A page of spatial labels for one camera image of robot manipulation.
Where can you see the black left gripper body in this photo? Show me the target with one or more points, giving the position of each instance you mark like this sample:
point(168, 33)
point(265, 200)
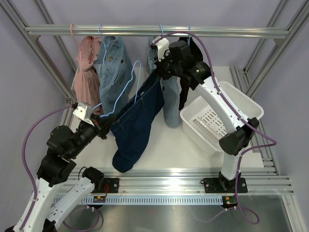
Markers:
point(101, 130)

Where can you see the pink dress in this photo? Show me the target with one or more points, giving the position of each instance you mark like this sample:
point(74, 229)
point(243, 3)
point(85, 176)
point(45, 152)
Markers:
point(86, 81)

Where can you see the slotted cable duct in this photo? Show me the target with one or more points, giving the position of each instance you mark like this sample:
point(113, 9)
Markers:
point(151, 200)

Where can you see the aluminium extrusion frame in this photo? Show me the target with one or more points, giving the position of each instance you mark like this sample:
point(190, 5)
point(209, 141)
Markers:
point(32, 33)

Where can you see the light blue wire hanger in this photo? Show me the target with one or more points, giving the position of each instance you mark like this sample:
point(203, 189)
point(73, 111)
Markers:
point(115, 89)

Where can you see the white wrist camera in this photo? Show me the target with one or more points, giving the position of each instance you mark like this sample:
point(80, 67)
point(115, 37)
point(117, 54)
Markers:
point(83, 112)
point(160, 45)

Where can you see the light denim skirt with buttons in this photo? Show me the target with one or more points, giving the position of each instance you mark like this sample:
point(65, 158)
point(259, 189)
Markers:
point(116, 54)

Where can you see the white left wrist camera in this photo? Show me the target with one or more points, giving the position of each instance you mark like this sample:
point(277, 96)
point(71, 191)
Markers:
point(83, 112)

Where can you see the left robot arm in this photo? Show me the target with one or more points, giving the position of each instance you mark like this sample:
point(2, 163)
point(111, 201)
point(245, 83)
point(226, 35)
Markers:
point(64, 145)

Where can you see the white plastic basket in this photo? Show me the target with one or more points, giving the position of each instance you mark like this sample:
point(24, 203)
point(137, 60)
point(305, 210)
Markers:
point(208, 118)

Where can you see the light blue hanger of black garment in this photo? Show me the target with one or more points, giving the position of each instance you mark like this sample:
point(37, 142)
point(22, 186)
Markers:
point(189, 35)

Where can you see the dark blue denim skirt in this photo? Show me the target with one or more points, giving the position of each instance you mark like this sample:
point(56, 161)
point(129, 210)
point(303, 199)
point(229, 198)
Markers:
point(133, 125)

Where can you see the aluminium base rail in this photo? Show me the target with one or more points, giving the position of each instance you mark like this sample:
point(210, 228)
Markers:
point(187, 181)

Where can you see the light blue hanger of denim skirt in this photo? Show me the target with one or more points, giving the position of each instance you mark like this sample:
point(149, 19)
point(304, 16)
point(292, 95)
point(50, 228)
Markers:
point(105, 43)

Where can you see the black hanging garment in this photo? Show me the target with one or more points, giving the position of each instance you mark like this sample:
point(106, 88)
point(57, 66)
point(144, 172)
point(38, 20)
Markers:
point(191, 78)

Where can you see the pink hanger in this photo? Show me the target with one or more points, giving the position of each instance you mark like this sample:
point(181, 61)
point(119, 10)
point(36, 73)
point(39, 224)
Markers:
point(73, 36)

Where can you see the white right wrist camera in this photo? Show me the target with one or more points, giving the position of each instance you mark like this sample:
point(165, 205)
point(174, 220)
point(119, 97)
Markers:
point(160, 45)

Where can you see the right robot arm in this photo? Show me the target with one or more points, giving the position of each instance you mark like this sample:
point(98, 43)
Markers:
point(181, 60)

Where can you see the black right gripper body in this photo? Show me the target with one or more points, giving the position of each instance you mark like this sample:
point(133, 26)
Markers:
point(168, 68)

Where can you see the light denim jeans on hanger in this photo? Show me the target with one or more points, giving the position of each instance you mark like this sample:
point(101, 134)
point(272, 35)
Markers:
point(170, 90)

